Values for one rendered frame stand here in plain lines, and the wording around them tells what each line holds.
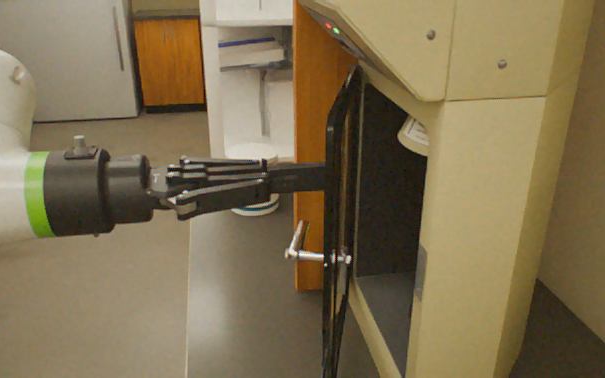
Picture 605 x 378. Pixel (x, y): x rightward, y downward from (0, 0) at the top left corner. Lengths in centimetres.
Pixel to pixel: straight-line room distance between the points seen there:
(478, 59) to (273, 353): 58
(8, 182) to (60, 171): 5
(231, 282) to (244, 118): 97
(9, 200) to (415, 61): 42
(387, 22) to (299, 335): 60
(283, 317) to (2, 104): 59
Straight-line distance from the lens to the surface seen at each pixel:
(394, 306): 90
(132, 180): 57
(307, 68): 89
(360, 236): 92
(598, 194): 107
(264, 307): 102
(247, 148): 136
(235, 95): 194
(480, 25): 55
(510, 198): 63
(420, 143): 68
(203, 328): 99
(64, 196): 58
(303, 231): 71
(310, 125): 91
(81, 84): 562
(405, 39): 52
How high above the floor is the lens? 155
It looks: 24 degrees down
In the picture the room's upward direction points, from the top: straight up
